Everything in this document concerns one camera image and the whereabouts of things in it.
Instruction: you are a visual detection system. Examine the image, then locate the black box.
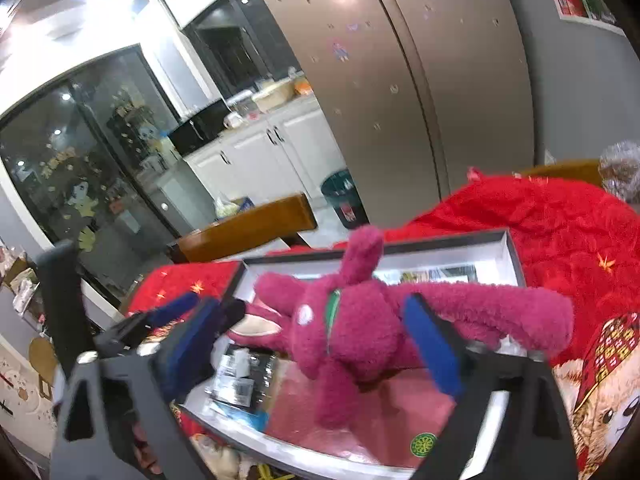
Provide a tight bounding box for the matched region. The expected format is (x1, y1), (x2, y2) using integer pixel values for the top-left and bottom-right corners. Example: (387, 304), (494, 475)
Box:
(172, 228), (526, 473)

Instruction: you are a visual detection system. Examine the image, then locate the white kitchen cabinet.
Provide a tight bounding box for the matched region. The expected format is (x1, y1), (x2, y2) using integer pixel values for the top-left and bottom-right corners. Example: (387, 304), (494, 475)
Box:
(182, 95), (351, 211)

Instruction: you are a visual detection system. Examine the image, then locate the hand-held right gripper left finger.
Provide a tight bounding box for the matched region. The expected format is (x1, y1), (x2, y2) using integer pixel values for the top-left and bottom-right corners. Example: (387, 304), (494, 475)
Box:
(50, 299), (223, 480)

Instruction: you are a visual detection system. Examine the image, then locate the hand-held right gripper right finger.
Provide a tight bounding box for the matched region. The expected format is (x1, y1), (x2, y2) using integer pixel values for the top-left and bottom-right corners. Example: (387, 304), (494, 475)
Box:
(402, 292), (581, 480)

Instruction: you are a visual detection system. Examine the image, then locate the black microwave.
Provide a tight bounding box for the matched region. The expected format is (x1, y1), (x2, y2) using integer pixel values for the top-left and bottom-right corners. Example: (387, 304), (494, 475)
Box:
(167, 99), (231, 157)

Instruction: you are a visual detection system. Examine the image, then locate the silver tinsel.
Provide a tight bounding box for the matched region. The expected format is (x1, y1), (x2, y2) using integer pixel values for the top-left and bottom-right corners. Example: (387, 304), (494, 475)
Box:
(598, 141), (640, 206)

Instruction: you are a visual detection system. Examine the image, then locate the glass sliding door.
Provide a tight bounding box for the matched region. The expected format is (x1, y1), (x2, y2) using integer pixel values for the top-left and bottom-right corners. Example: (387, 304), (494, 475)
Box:
(0, 45), (186, 306)

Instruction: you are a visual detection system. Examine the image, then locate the black packet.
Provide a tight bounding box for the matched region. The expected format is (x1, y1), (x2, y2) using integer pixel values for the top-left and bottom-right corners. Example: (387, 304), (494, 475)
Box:
(205, 342), (281, 418)

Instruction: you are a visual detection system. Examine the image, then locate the dark green trash bin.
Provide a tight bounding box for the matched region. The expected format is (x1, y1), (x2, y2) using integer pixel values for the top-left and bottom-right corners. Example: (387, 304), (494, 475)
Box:
(320, 170), (368, 231)

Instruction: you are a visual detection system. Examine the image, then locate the dark kitchen window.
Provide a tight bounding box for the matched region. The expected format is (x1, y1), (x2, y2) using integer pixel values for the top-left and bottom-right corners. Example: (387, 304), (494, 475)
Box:
(182, 0), (301, 106)

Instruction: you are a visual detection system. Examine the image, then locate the beige food tub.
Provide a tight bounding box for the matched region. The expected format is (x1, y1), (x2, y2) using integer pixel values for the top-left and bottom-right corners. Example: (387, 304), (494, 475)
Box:
(250, 79), (296, 113)

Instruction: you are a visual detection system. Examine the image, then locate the white plastic bag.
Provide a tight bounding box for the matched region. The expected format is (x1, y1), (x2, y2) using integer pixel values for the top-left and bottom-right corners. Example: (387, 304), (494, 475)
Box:
(212, 195), (256, 220)

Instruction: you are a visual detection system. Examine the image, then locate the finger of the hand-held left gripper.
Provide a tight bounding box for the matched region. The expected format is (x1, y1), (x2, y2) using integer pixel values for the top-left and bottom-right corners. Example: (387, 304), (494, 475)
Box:
(215, 299), (247, 336)
(95, 292), (203, 356)

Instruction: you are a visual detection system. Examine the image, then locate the silver refrigerator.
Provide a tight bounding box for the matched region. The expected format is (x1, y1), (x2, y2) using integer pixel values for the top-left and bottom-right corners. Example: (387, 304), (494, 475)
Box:
(240, 0), (536, 211)

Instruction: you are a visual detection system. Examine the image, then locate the pink plush toy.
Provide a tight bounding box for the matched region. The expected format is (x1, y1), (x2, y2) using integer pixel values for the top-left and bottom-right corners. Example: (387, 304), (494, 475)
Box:
(227, 225), (575, 430)

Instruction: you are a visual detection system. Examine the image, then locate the red printed blanket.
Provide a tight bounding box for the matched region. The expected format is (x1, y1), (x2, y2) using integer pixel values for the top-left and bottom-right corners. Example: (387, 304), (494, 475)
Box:
(120, 167), (640, 480)

